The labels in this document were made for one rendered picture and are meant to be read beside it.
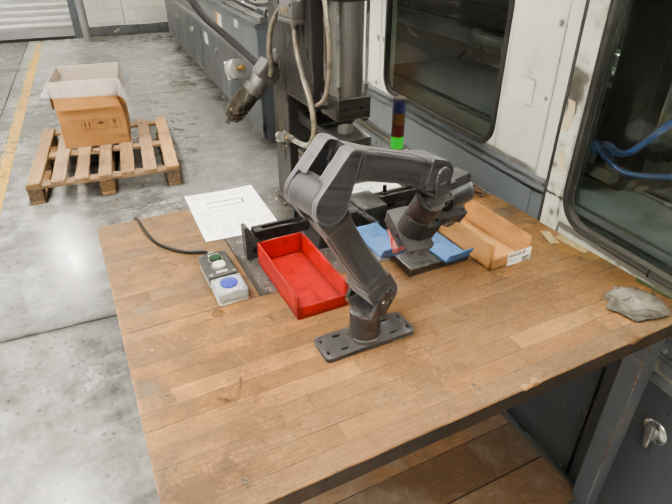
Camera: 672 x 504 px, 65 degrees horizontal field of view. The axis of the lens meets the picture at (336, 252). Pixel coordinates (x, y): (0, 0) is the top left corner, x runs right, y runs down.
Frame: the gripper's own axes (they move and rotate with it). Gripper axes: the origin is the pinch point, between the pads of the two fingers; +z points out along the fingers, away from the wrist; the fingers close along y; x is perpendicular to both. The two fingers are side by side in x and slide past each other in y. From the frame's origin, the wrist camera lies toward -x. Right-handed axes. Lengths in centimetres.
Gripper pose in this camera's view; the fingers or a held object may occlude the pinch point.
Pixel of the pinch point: (395, 249)
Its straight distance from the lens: 116.6
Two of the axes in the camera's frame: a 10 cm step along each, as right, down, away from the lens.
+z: -2.5, 4.9, 8.4
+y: -3.7, -8.5, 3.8
